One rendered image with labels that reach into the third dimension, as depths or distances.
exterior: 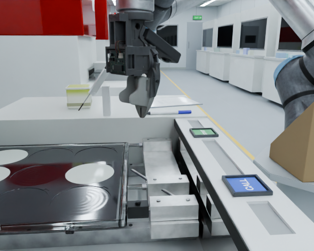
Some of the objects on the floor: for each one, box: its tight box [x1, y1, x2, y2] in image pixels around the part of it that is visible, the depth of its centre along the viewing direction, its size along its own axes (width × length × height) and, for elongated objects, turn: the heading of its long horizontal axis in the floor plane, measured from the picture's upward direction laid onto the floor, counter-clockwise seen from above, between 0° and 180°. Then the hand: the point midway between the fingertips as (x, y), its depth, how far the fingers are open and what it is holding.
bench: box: [229, 2, 279, 96], centre depth 728 cm, size 108×180×200 cm, turn 5°
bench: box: [196, 19, 217, 74], centre depth 1150 cm, size 108×180×200 cm, turn 5°
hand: (144, 111), depth 64 cm, fingers closed
